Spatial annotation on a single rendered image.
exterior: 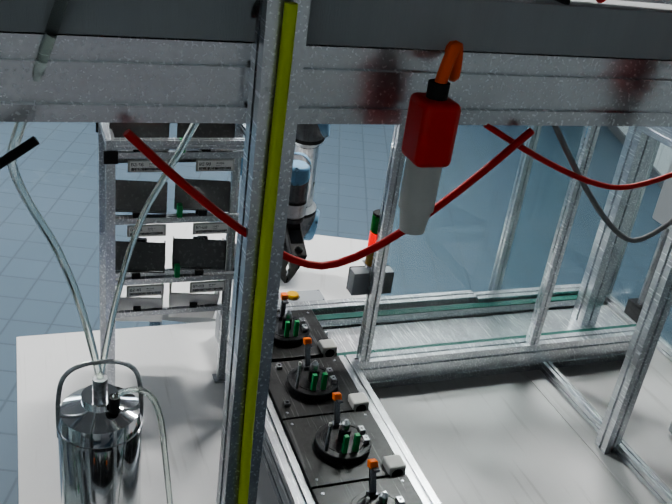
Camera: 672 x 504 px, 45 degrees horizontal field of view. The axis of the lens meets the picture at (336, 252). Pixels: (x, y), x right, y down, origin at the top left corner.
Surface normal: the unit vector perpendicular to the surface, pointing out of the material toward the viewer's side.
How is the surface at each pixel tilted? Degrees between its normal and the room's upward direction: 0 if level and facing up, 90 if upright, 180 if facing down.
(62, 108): 90
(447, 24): 90
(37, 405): 0
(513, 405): 0
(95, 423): 24
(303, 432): 0
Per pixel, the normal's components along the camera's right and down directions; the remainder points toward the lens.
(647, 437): 0.12, -0.88
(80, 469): -0.20, 0.43
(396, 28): 0.33, 0.47
